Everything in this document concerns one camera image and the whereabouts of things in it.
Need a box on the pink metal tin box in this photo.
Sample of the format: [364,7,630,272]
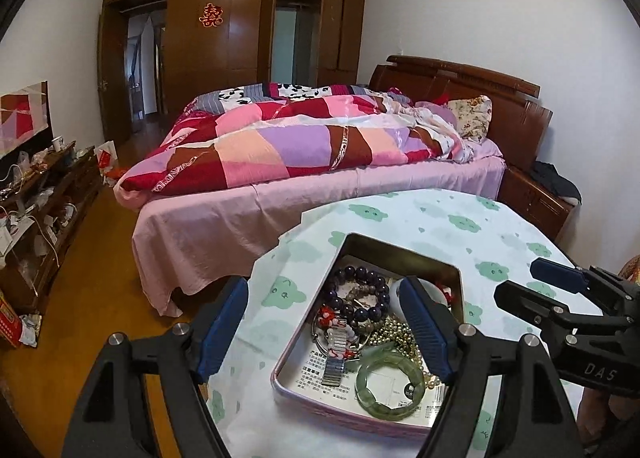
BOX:
[271,232,463,439]

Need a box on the metal watch band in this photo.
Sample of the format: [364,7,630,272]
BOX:
[320,305,358,387]

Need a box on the red and white bag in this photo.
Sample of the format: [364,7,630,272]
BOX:
[95,140,119,187]

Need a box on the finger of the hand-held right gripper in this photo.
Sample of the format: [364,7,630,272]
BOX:
[530,258,628,307]
[494,280,627,337]

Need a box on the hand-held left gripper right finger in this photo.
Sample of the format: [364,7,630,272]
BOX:
[399,276,586,458]

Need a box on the purple bead bracelet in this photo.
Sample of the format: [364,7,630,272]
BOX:
[319,265,392,325]

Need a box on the pink bed sheet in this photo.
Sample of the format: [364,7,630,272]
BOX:
[114,138,506,317]

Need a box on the floral pillow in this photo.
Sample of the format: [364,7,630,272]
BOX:
[446,94,494,142]

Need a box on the cloth covered television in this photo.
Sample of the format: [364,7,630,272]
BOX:
[0,81,52,160]

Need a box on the red patterned cloth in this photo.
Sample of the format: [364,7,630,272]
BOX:
[620,254,640,285]

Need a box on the brown bead bracelet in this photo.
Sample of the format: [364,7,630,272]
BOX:
[336,283,388,336]

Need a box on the wooden television cabinet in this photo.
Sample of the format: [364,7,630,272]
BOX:
[0,140,104,317]

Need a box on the printed paper leaflet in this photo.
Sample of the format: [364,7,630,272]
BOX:
[287,348,451,431]

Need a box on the wooden nightstand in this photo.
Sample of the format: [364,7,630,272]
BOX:
[500,165,576,245]

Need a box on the red cardboard box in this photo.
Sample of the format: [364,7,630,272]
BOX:
[0,289,24,350]

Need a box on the person's right hand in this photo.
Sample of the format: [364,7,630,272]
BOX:
[575,378,640,458]

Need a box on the red paper wardrobe decoration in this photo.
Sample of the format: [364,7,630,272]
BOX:
[198,2,225,30]

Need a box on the brown wooden wardrobe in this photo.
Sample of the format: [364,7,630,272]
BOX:
[97,0,369,140]

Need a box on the gold bead necklace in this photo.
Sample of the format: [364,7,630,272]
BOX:
[367,315,447,389]

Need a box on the white jade bangle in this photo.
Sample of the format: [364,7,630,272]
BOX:
[389,278,451,316]

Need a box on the green jade bangle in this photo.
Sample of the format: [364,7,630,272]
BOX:
[354,340,427,421]

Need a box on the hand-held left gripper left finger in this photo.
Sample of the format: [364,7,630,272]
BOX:
[60,277,250,458]

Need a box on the dark clothing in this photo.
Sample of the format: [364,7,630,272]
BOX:
[529,160,583,205]

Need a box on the panda print blanket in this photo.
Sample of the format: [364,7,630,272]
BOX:
[192,82,371,112]

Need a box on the wooden headboard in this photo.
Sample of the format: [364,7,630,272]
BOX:
[367,55,554,174]

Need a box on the patchwork quilt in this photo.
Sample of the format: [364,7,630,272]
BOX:
[117,88,476,197]

